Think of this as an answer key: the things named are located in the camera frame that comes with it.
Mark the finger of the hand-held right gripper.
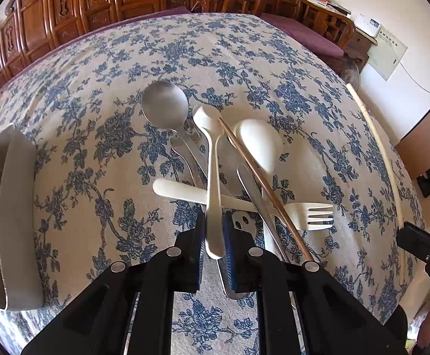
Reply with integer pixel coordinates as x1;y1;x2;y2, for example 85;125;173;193
397;221;430;256

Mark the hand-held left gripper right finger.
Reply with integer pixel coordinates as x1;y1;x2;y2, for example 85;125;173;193
222;211;412;355

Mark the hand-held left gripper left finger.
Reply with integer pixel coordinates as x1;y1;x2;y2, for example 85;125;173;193
20;212;206;355

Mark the white round-bowl spoon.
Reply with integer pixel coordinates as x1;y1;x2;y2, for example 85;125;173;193
192;104;226;260

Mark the copper-coloured chopstick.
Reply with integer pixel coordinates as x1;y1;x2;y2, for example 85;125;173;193
218;116;315;265

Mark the white plastic fork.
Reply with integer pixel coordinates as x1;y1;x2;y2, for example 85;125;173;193
153;178;335;232

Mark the white oval rice spoon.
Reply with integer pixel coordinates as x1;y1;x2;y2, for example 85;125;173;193
233;118;285;257

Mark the long cream chopstick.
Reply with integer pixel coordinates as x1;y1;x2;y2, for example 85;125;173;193
346;82;408;286

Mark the metal tray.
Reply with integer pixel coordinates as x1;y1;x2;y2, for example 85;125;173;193
0;123;45;312

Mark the metal knife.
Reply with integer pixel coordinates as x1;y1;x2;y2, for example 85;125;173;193
236;164;290;261

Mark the brown wooden furniture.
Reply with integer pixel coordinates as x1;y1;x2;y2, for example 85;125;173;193
396;92;430;180

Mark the blue floral tablecloth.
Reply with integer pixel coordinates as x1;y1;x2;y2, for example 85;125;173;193
0;12;428;355

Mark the large metal spoon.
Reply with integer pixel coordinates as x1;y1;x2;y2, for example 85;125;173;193
141;80;210;193

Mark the wooden side cabinet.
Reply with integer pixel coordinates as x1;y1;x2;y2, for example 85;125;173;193
343;26;378;71

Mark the white box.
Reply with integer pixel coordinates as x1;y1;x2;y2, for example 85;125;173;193
350;13;381;38

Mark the wooden armchair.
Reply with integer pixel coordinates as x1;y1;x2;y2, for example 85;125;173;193
298;0;357;47

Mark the carved wooden cabinet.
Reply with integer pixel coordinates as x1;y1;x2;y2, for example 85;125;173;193
0;0;302;99

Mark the white cable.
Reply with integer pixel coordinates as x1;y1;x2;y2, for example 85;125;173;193
398;57;430;97

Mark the wall paper sheet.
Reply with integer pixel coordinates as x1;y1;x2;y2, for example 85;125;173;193
367;26;409;81

